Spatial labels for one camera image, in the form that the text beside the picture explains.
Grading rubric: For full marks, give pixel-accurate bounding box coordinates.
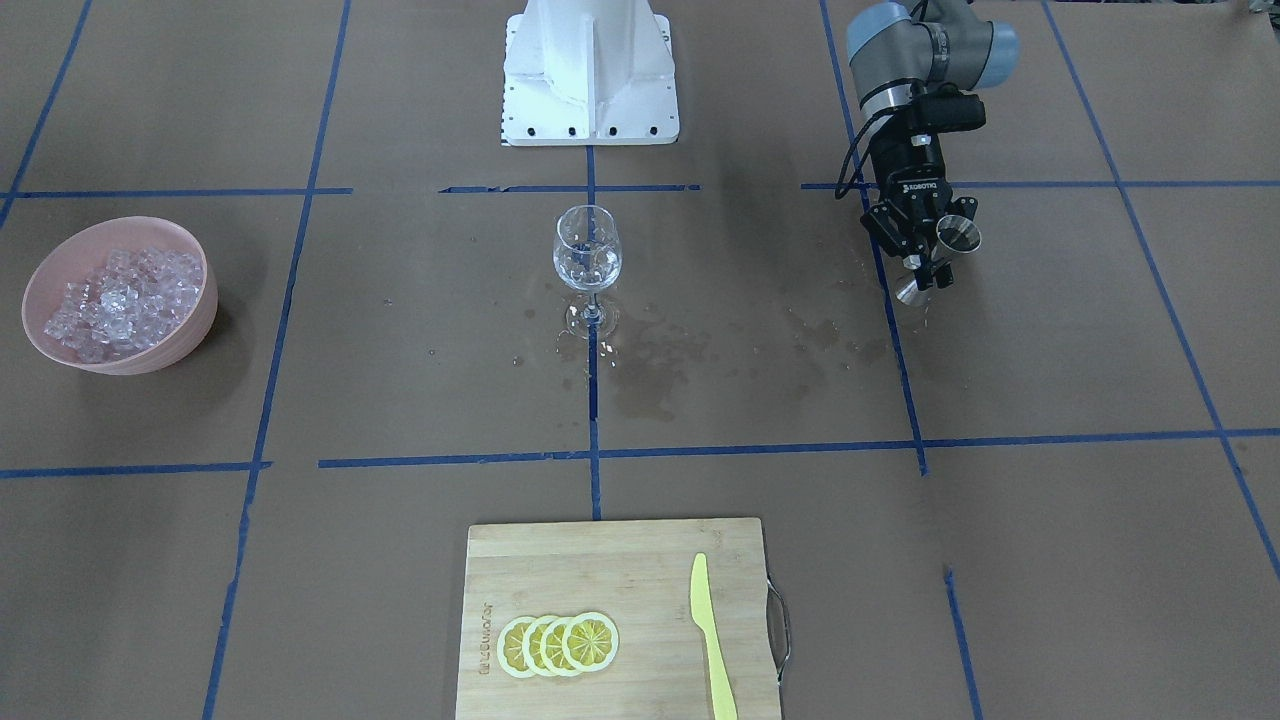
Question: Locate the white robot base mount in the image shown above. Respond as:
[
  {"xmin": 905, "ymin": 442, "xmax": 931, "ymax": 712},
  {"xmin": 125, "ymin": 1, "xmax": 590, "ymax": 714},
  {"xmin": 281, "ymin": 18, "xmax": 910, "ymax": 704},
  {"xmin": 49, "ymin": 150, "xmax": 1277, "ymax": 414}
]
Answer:
[{"xmin": 500, "ymin": 1, "xmax": 681, "ymax": 147}]

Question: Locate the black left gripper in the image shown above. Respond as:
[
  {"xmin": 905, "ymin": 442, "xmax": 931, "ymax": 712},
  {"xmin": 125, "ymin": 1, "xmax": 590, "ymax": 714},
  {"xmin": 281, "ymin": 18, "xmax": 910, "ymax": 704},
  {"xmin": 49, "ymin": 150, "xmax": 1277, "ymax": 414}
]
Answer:
[{"xmin": 861, "ymin": 108, "xmax": 979, "ymax": 292}]

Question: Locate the bamboo cutting board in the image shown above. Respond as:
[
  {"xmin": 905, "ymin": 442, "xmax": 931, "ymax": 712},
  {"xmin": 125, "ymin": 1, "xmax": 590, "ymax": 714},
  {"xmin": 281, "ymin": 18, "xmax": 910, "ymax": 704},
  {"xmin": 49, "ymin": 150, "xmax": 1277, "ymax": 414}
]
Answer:
[{"xmin": 454, "ymin": 518, "xmax": 782, "ymax": 719}]

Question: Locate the pink bowl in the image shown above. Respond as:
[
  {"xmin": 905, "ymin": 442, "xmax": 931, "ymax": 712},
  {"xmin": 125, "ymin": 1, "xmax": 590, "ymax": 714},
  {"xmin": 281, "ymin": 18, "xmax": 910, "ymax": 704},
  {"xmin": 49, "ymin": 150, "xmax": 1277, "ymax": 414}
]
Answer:
[{"xmin": 22, "ymin": 217, "xmax": 218, "ymax": 375}]

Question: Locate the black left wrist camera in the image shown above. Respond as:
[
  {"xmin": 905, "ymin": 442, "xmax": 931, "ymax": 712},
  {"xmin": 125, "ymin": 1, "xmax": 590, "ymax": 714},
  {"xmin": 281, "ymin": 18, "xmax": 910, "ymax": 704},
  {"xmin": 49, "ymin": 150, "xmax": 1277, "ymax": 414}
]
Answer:
[{"xmin": 904, "ymin": 85, "xmax": 987, "ymax": 135}]

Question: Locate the yellow plastic knife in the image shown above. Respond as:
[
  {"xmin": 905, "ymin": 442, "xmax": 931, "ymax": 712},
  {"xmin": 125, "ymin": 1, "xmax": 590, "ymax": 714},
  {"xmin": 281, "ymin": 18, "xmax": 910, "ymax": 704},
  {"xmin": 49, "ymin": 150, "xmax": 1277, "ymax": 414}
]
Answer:
[{"xmin": 689, "ymin": 552, "xmax": 739, "ymax": 719}]

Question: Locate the steel jigger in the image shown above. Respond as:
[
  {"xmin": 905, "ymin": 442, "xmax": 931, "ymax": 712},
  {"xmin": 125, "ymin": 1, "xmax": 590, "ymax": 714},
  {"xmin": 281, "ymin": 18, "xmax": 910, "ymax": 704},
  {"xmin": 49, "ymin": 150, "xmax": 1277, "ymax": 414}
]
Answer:
[{"xmin": 893, "ymin": 214, "xmax": 983, "ymax": 306}]

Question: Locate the pile of clear ice cubes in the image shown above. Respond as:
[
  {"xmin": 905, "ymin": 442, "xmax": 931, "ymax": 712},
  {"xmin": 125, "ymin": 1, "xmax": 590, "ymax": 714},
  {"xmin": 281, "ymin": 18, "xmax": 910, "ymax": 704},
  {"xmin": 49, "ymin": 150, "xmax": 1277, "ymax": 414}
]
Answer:
[{"xmin": 40, "ymin": 247, "xmax": 206, "ymax": 365}]

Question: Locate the lemon slice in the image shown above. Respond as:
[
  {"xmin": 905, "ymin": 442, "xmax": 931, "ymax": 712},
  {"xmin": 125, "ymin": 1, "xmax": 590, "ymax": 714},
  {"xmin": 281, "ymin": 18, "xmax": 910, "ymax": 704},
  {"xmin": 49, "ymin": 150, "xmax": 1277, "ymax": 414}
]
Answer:
[
  {"xmin": 521, "ymin": 614, "xmax": 561, "ymax": 676},
  {"xmin": 539, "ymin": 618, "xmax": 580, "ymax": 676},
  {"xmin": 561, "ymin": 611, "xmax": 620, "ymax": 673},
  {"xmin": 498, "ymin": 616, "xmax": 538, "ymax": 679}
]

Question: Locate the clear wine glass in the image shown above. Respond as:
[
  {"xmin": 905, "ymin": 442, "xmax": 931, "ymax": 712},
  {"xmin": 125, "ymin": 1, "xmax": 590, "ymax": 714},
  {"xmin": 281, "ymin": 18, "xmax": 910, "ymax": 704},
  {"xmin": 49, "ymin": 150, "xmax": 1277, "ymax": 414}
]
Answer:
[{"xmin": 553, "ymin": 204, "xmax": 623, "ymax": 340}]

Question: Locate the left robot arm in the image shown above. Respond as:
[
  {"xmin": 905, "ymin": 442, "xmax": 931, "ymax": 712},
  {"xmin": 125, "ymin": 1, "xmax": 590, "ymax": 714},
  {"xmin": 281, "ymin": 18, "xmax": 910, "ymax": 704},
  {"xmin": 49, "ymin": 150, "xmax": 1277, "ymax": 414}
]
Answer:
[{"xmin": 846, "ymin": 1, "xmax": 1021, "ymax": 306}]

